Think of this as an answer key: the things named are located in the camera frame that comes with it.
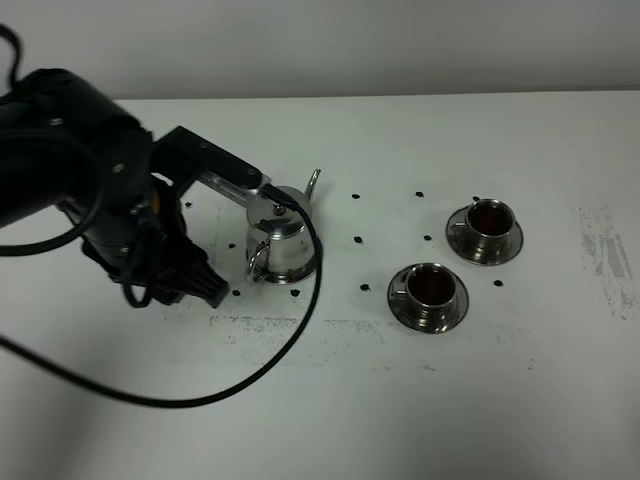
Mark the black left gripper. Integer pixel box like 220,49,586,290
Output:
81,175,229,309

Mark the stainless steel teapot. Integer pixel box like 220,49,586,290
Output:
246,184,315,272

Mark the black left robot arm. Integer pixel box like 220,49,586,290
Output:
1,69,229,308

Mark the steel teapot tray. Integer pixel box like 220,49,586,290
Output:
245,251,317,285

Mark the near stainless steel saucer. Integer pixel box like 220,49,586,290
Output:
387,263,469,334

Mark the stainless steel saucer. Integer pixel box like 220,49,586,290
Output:
387,263,469,334
446,204,524,266

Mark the near stainless steel teacup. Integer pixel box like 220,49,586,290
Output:
387,263,458,322

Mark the stainless steel teacup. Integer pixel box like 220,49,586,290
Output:
387,263,458,322
453,199,516,250

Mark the far stainless steel saucer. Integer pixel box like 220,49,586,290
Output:
446,204,524,266

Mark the far stainless steel teacup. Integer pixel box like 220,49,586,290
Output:
453,199,516,250

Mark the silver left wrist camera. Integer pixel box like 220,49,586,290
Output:
157,126,273,207

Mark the black left camera cable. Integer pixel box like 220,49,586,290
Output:
0,23,324,409

